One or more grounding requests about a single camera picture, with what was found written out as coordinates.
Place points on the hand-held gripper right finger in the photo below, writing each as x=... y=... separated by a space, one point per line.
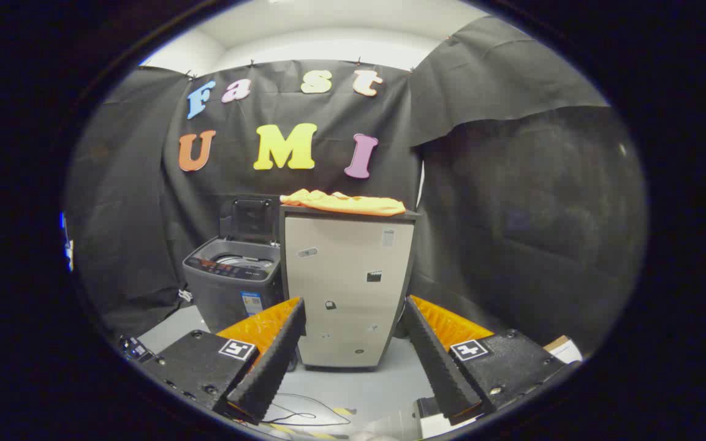
x=439 y=367

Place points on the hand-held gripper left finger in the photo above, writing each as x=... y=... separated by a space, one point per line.
x=270 y=367

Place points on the grey washing machine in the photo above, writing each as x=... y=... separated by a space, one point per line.
x=224 y=300

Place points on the orange polo shirt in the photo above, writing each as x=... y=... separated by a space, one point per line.
x=341 y=202

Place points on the white box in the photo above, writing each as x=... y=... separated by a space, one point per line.
x=436 y=424

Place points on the beige cabinet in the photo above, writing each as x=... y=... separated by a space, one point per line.
x=347 y=294

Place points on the small cardboard box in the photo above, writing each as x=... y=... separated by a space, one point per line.
x=564 y=350

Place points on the black backdrop cloth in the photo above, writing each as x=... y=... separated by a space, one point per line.
x=482 y=245

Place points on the small black device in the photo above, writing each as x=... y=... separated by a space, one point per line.
x=135 y=349

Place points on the blue and white object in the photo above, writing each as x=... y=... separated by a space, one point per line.
x=68 y=251

